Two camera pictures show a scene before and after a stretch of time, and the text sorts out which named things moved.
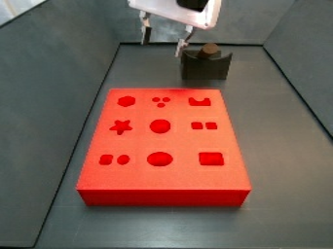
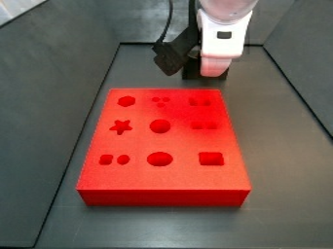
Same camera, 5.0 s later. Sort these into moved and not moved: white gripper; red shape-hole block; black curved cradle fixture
Moved: white gripper
Not moved: black curved cradle fixture; red shape-hole block
